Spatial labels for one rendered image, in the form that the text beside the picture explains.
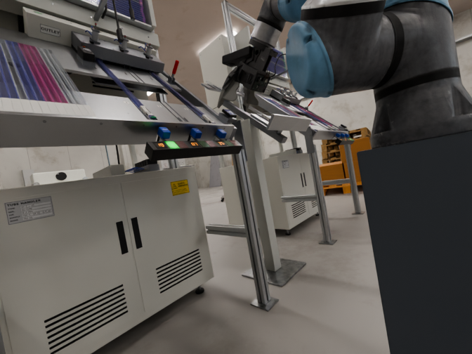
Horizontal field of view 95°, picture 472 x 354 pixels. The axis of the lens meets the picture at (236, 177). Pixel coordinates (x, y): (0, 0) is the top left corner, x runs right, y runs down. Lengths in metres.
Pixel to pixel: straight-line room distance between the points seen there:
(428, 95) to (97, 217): 0.91
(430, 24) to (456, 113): 0.14
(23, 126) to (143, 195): 0.49
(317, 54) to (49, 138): 0.54
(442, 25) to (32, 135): 0.74
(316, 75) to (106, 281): 0.87
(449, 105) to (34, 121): 0.71
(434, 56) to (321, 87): 0.17
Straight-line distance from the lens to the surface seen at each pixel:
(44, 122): 0.59
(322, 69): 0.38
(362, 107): 9.44
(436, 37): 0.49
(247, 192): 0.87
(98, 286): 0.94
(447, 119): 0.44
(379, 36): 0.43
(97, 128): 0.61
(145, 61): 1.19
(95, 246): 0.91
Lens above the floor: 0.55
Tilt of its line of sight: 1 degrees down
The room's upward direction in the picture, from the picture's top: 10 degrees counter-clockwise
